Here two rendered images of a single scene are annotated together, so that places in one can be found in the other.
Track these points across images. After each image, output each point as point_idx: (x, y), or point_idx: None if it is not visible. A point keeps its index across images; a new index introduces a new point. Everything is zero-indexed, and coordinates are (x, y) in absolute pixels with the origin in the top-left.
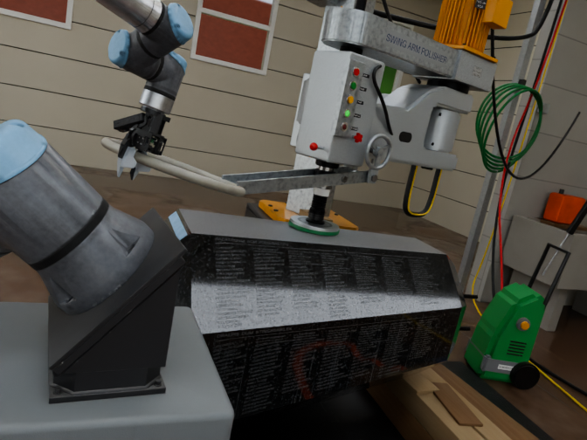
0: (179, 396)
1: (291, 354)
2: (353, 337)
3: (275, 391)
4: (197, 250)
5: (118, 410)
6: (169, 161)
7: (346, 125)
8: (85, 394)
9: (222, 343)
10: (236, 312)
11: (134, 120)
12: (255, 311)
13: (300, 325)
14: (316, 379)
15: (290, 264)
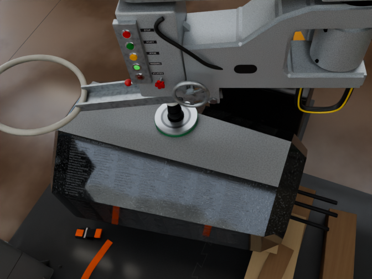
0: None
1: (117, 213)
2: (159, 220)
3: (119, 221)
4: (60, 143)
5: None
6: (60, 63)
7: (140, 76)
8: None
9: (71, 199)
10: (76, 187)
11: None
12: (87, 189)
13: (114, 206)
14: (143, 225)
15: (117, 164)
